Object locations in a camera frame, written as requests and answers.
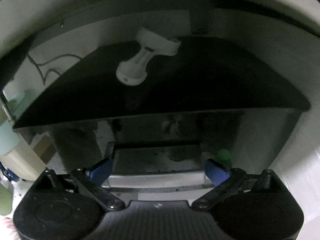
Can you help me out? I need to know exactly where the beige laundry basket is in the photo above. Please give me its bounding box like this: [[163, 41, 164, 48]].
[[1, 138, 46, 181]]

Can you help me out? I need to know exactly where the white plastic clip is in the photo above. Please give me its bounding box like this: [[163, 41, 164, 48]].
[[116, 27, 181, 86]]

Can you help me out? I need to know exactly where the black vanity drawer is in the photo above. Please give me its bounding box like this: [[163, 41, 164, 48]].
[[12, 36, 311, 196]]

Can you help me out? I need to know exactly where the mint green basin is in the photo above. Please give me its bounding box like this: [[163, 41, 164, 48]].
[[0, 120, 21, 156]]

